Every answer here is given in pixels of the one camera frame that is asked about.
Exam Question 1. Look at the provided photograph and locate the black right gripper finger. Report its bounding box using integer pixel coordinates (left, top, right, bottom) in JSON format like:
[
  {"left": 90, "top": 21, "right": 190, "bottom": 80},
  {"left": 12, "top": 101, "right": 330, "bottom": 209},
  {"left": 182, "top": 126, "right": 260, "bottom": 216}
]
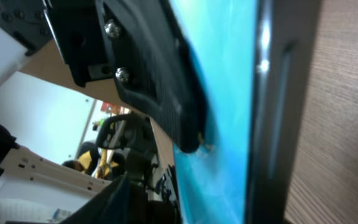
[{"left": 61, "top": 174, "right": 129, "bottom": 224}]

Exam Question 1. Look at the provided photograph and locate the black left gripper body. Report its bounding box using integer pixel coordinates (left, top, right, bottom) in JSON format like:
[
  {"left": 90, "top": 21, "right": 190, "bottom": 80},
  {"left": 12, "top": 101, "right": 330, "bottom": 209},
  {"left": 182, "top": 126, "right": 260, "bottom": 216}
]
[{"left": 43, "top": 0, "right": 123, "bottom": 87}]

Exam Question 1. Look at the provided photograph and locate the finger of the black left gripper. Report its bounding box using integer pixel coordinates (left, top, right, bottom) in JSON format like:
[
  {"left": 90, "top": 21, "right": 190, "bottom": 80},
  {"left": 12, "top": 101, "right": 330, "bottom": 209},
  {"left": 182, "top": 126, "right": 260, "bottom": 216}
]
[{"left": 95, "top": 1, "right": 206, "bottom": 153}]

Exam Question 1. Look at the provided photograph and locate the turquoise screen smartphone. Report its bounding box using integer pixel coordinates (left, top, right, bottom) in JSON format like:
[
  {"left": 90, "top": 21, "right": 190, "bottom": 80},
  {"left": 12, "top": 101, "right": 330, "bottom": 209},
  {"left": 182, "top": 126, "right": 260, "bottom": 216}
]
[{"left": 171, "top": 0, "right": 321, "bottom": 223}]

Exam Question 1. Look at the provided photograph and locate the black office chair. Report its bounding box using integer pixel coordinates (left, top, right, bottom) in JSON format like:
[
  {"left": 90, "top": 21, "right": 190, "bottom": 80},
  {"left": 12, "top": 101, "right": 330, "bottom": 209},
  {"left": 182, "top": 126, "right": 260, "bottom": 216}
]
[{"left": 96, "top": 113, "right": 159, "bottom": 190}]

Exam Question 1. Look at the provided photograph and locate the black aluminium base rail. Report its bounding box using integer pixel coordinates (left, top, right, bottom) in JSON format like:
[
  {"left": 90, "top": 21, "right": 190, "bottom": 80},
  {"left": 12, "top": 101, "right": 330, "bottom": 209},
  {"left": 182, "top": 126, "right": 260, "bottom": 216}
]
[{"left": 149, "top": 165, "right": 183, "bottom": 224}]

